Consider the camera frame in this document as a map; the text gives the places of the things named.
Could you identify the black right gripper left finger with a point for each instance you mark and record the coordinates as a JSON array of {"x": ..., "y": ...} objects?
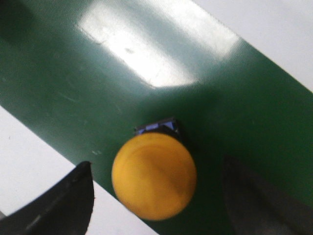
[{"x": 65, "y": 209}]

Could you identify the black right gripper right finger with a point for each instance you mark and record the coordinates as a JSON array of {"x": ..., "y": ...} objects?
[{"x": 256, "y": 207}]

